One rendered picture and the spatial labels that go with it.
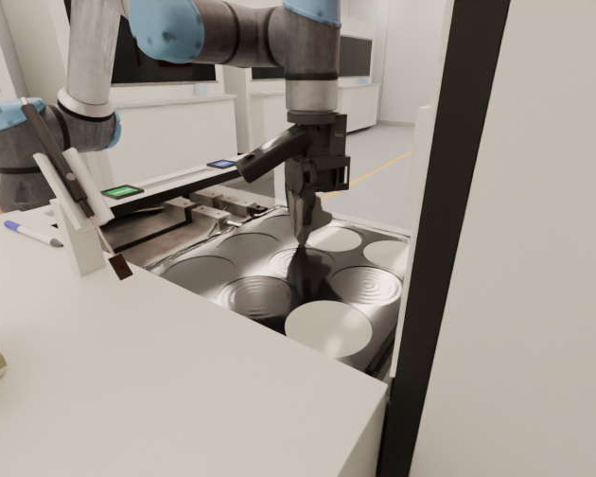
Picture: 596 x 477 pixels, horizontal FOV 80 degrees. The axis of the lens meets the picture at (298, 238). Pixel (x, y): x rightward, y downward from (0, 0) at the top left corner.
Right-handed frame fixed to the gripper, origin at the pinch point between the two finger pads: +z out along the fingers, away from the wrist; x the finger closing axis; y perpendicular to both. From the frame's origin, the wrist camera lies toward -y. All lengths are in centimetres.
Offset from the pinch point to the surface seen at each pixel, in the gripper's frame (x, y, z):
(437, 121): -35.9, -7.9, -23.3
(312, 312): -17.7, -5.6, 1.3
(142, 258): 9.2, -24.6, 3.2
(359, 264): -9.8, 6.1, 1.3
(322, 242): -0.9, 4.1, 1.2
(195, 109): 366, 36, 13
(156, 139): 338, -9, 37
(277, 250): -0.4, -3.8, 1.3
